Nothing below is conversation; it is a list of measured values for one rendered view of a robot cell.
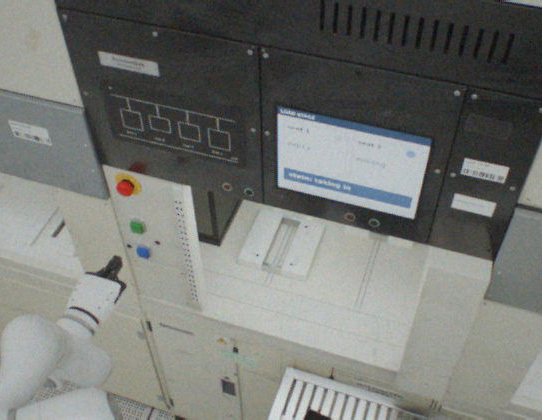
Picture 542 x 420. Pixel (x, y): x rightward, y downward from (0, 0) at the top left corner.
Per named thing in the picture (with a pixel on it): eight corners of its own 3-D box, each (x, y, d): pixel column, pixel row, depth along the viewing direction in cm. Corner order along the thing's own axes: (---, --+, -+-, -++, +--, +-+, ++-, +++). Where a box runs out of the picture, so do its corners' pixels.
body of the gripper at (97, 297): (64, 324, 150) (88, 285, 157) (104, 336, 148) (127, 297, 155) (56, 305, 144) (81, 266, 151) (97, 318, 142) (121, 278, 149)
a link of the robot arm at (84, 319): (62, 333, 149) (69, 322, 151) (96, 344, 147) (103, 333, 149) (52, 313, 143) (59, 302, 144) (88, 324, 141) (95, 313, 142)
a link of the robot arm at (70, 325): (97, 331, 142) (59, 312, 141) (66, 384, 133) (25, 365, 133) (94, 346, 148) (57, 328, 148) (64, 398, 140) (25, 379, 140)
